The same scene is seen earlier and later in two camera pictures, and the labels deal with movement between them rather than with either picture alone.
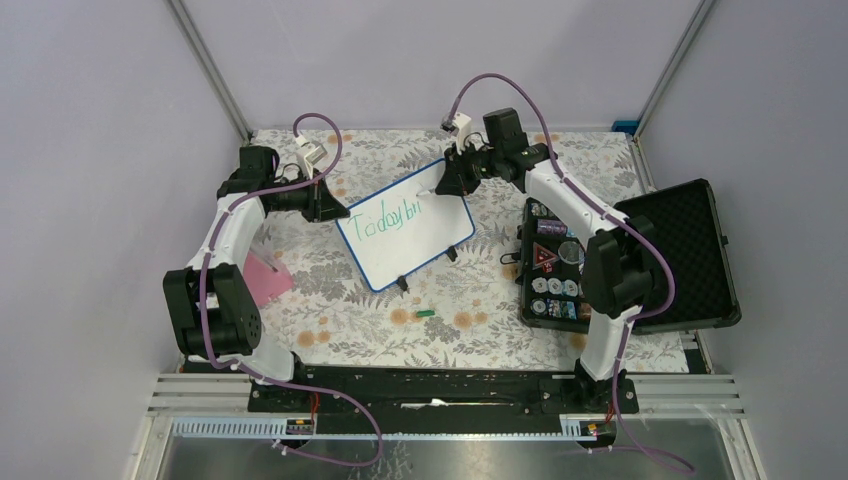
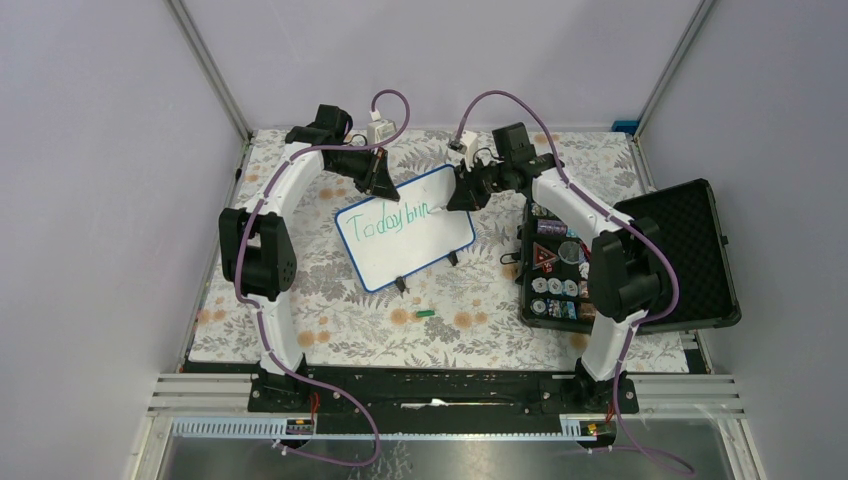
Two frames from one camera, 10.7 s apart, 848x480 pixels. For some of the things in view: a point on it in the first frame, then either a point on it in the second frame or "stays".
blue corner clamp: x=625 y=126 stays
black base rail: x=444 y=391 stays
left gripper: x=321 y=204 to x=383 y=186
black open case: x=686 y=227 stays
